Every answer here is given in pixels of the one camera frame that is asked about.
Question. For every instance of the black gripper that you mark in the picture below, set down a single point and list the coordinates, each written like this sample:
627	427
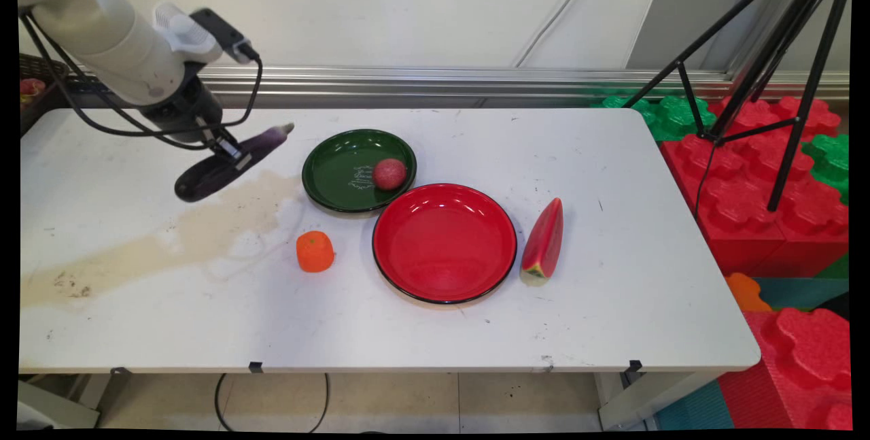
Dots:
183	110

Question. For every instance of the dark purple toy eggplant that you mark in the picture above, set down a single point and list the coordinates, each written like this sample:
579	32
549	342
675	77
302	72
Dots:
224	166

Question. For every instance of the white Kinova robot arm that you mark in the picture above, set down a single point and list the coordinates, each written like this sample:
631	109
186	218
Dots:
88	25

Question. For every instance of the dark green round plate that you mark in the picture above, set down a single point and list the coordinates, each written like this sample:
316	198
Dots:
343	171

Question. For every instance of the orange toy tangerine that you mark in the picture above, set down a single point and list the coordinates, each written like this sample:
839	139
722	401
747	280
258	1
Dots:
315	251

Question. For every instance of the red toy apple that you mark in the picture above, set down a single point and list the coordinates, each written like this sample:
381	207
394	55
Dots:
389	173

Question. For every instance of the black table edge clip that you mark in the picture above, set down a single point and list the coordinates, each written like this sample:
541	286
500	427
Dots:
635	366
121	370
255	366

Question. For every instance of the red round plate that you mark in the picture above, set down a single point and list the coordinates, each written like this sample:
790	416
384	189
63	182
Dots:
444	243

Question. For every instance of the toy watermelon slice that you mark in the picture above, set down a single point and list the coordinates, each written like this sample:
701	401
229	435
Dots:
544	243

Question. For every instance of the green foam block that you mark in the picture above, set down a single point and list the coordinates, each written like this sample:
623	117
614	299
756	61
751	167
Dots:
829	161
663	113

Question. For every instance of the white table leg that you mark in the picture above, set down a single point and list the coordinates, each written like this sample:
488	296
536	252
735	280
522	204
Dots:
652	399

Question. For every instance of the large red foam block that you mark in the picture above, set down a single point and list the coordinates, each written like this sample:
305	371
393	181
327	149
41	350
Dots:
741	202

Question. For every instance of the orange foam piece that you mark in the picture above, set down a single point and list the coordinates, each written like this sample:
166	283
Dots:
746	292

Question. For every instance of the teal foam mat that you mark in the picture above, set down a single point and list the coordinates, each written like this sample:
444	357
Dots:
802	292

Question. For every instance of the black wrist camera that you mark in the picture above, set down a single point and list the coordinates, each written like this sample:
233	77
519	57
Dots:
221	33

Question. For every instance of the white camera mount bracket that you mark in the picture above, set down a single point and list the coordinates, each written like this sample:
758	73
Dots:
183	32

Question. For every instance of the aluminium wall rail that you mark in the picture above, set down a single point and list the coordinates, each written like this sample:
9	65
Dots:
476	81

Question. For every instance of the black camera tripod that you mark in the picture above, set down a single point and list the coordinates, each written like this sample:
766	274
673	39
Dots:
781	52

